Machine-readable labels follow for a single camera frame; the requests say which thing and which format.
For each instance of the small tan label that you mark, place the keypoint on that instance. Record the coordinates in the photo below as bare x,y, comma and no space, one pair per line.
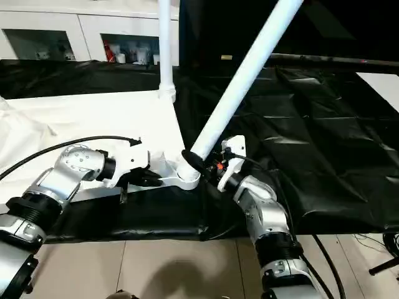
226,57

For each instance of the red cabinet item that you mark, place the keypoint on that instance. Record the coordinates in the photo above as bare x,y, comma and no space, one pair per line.
109,53

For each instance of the large black backdrop sheet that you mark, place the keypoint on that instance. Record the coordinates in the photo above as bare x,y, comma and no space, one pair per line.
311,25

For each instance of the long dark metal rod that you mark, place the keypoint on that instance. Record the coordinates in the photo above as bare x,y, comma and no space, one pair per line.
327,59

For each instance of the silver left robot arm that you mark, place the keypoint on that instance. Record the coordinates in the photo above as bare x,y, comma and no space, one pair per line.
62,177

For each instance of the black plastic table mat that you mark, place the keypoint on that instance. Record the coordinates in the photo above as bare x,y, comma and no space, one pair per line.
311,140

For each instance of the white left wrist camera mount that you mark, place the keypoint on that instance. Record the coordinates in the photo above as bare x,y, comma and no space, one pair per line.
131,159

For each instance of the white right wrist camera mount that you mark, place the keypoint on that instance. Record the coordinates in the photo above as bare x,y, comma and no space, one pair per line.
235,146

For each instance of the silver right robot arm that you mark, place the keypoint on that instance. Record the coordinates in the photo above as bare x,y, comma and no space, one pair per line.
268,211

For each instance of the white flat board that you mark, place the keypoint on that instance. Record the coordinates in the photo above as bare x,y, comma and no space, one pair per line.
381,88

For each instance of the white glass-door cabinet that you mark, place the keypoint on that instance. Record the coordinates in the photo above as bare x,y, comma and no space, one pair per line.
62,18

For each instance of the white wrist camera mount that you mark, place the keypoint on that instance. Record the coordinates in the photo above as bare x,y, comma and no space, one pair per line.
131,159
235,146

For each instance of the white plastic table top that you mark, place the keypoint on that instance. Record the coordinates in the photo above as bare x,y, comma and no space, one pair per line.
93,115

